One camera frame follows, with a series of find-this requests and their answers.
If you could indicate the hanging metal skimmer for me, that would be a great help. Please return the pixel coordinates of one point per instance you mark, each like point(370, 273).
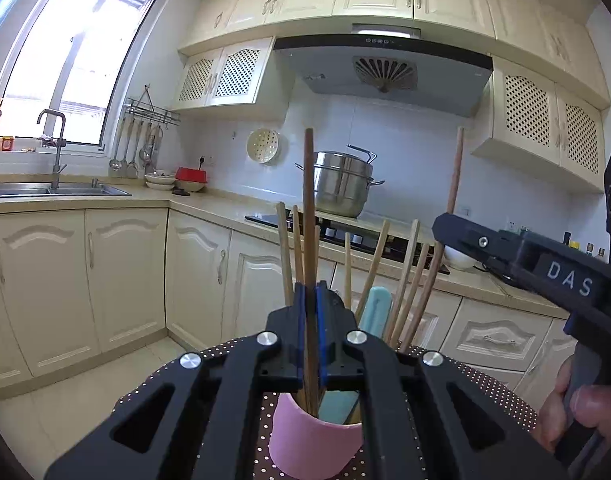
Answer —
point(145, 154)

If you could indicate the hanging slotted spoon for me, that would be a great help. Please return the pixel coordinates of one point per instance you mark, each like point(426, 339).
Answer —
point(158, 135)

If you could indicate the light blue sheathed knife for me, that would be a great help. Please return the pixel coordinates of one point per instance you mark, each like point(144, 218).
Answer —
point(375, 310)

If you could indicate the beige board under pot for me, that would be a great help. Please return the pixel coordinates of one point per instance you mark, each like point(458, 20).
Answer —
point(375, 220)

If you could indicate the red container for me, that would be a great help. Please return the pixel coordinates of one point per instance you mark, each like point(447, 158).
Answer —
point(190, 175)

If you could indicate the hanging metal ladle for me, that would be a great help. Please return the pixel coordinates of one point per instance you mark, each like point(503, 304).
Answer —
point(114, 164)

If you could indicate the small red lidded jar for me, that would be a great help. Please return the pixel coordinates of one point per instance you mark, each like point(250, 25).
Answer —
point(7, 144)

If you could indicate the wooden chopstick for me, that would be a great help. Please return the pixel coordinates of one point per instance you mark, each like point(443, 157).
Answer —
point(454, 175)

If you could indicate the group of wooden chopsticks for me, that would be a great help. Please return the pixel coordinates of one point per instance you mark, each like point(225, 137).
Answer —
point(285, 260)

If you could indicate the white framed window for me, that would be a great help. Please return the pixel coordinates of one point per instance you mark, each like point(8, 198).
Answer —
point(60, 60)

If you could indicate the black gas stove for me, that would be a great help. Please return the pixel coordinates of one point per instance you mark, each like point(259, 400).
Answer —
point(335, 232)

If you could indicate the white double wall socket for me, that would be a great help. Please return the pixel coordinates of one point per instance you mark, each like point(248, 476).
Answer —
point(513, 225)

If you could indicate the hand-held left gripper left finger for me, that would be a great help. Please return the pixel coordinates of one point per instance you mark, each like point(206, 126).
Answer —
point(299, 340)

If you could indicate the metal wall utensil rack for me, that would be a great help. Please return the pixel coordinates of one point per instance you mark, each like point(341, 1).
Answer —
point(150, 112)

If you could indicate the person's right hand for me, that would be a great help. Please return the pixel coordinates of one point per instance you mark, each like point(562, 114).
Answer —
point(550, 410)

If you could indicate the beige kitchen countertop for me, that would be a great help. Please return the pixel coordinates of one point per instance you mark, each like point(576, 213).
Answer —
point(210, 205)

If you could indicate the white wall socket with plug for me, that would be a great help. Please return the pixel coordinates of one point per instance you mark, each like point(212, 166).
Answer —
point(205, 162)

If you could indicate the cream lattice door cabinet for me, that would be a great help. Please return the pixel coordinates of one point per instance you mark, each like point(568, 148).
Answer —
point(525, 110)
point(235, 75)

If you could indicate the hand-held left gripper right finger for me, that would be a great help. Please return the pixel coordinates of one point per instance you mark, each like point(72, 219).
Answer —
point(321, 340)

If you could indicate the cream perforated steamer plate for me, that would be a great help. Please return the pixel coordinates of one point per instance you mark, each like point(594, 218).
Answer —
point(263, 146)

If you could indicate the stainless steel steamer pot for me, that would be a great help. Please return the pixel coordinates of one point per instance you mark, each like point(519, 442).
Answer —
point(345, 190)

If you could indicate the grey range hood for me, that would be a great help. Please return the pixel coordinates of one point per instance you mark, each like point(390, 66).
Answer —
point(435, 80)

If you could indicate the polka dot round table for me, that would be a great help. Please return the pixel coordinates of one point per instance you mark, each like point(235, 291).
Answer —
point(510, 406)

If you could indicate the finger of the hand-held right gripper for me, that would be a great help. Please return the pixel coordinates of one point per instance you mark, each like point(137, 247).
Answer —
point(465, 240)

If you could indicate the hanging metal spatula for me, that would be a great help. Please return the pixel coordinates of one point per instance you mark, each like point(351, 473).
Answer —
point(132, 170)

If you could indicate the pink cup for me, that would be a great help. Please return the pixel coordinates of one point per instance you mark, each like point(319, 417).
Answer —
point(310, 445)

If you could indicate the metal faucet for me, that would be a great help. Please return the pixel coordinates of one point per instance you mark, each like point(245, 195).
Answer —
point(58, 170)

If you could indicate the white bowl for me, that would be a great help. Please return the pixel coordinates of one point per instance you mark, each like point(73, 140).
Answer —
point(458, 260)

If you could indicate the white dish with food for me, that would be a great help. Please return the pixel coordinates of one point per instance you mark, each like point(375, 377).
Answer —
point(160, 182)

